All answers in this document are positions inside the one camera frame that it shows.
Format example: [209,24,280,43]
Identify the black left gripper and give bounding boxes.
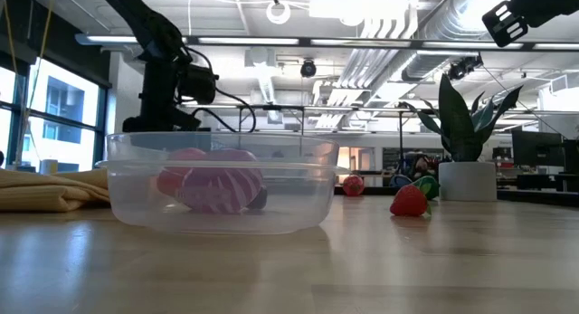
[121,106,204,134]

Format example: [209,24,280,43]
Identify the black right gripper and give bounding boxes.
[481,0,579,49]

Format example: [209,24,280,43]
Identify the red toy tomato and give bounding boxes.
[157,147,209,197]

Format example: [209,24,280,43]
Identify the purple striped toy cabbage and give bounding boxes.
[178,148,265,214]

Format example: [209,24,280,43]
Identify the pink toy dragon fruit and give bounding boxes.
[342,174,365,197]

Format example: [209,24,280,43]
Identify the green toy bell pepper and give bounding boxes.
[413,176,441,201]

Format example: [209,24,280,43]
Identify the red toy strawberry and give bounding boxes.
[389,184,432,218]

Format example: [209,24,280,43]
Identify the clear plastic tupperware container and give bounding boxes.
[95,131,350,236]

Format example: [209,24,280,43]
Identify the large glass window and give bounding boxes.
[0,55,109,173]

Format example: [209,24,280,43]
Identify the black track spotlight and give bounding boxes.
[447,54,484,82]
[299,59,318,79]

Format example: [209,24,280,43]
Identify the black background table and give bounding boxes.
[237,104,307,142]

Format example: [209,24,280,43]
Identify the yellow folded cloth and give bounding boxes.
[0,167,112,214]

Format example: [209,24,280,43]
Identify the wide black monitor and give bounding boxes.
[511,130,565,168]

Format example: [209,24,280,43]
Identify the narrow black monitor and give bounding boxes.
[562,139,579,176]

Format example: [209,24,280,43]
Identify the green plant in white pot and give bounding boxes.
[397,72,525,203]

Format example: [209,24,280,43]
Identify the black pole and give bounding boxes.
[397,110,404,176]

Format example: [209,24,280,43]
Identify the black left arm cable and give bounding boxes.
[180,46,258,134]

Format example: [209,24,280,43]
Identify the silver ventilation duct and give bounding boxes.
[402,0,512,80]

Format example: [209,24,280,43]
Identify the white ring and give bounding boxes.
[265,0,292,25]

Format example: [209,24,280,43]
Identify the overhead frame light bar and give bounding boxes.
[74,33,579,52]

